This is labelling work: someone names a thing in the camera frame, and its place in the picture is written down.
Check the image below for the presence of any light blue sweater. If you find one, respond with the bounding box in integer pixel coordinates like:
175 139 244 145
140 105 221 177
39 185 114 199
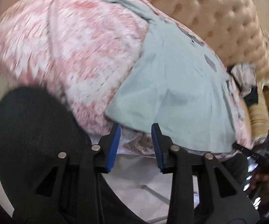
102 0 236 154

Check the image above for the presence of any person's right hand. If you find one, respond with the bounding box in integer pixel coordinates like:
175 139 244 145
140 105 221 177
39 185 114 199
248 168 269 204

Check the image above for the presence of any striped gold cushion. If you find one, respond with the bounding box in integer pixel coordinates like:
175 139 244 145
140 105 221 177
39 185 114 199
248 84 269 143

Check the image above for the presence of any dark navy garment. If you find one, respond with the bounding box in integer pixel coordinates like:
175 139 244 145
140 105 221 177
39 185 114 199
227 66 258 108

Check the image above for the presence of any grey garment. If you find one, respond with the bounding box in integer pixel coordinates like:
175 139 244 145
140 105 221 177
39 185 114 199
228 63 257 98

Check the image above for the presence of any pink floral lace sofa cover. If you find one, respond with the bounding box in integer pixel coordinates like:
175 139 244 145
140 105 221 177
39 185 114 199
0 0 254 161

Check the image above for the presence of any tufted peach leather sofa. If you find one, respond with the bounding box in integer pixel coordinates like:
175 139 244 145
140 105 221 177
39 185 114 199
0 0 269 79

